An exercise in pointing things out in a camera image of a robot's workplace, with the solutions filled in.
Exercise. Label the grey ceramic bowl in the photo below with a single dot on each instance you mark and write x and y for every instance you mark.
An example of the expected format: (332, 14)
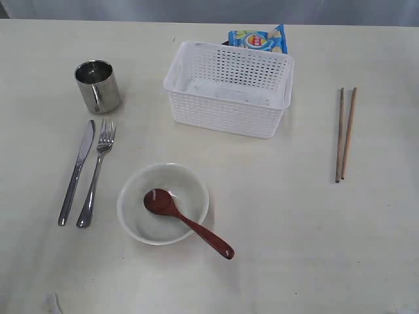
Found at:
(188, 191)

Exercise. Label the brown wooden spoon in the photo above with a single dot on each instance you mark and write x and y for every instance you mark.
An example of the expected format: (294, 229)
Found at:
(160, 202)

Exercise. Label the wooden chopstick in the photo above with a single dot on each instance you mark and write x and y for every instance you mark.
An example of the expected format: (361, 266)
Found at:
(340, 137)
(348, 133)

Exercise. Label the stainless steel cup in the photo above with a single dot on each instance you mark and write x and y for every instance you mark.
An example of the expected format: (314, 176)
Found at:
(97, 84)

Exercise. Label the silver table knife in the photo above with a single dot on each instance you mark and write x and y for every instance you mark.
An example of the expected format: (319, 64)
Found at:
(86, 144)

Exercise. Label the silver fork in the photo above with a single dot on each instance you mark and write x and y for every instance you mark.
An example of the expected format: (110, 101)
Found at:
(105, 145)

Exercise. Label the blue chips bag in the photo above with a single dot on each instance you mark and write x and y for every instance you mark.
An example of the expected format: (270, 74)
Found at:
(272, 41)

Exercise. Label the white plastic woven basket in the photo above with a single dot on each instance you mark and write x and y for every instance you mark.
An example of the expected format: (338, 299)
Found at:
(229, 89)

